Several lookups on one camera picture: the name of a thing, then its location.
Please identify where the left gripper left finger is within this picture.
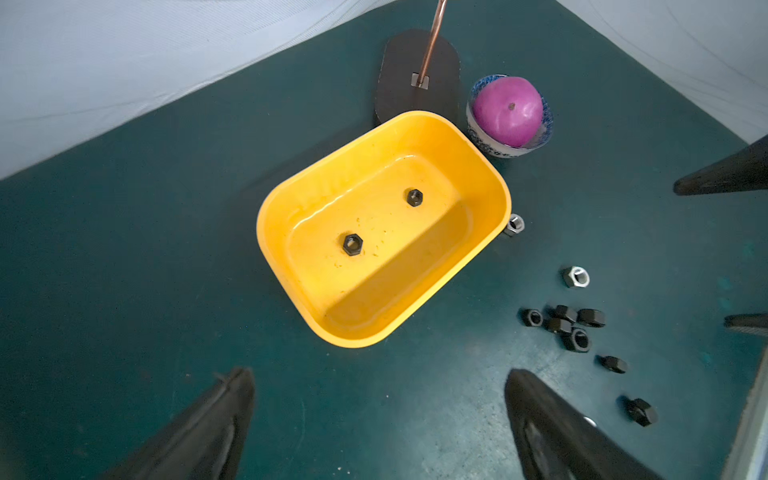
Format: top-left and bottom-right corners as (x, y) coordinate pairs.
(102, 368), (256, 479)

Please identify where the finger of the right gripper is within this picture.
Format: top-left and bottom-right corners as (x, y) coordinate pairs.
(724, 313), (768, 336)
(673, 136), (768, 196)

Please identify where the black nut below cluster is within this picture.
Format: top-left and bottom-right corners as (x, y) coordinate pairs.
(561, 328), (591, 353)

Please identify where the yellow plastic storage box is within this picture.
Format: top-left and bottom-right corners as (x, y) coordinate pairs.
(256, 111), (511, 348)

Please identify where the magenta ball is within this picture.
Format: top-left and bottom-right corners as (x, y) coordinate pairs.
(472, 76), (543, 148)

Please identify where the black nut cluster two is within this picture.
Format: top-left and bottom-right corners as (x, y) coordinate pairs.
(552, 304), (578, 323)

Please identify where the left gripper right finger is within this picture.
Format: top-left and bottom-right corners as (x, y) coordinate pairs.
(504, 369), (659, 479)

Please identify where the black nut bottom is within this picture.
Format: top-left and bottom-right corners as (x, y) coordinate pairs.
(599, 355), (629, 374)

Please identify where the small blue patterned bowl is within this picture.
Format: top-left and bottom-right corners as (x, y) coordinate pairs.
(466, 74), (553, 158)

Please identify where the black nut cluster three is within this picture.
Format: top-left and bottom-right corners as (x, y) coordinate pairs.
(546, 317), (573, 336)

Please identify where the black nut cluster one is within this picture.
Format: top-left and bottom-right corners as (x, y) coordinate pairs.
(520, 309), (544, 327)

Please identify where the black nut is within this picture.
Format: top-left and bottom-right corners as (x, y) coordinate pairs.
(561, 328), (591, 353)
(342, 233), (364, 257)
(599, 355), (629, 374)
(406, 189), (424, 207)

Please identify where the brown metal cup stand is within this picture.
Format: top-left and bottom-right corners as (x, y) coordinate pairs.
(374, 1), (460, 124)

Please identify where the black nut cluster four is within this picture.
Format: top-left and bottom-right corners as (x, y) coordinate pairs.
(577, 309), (606, 328)

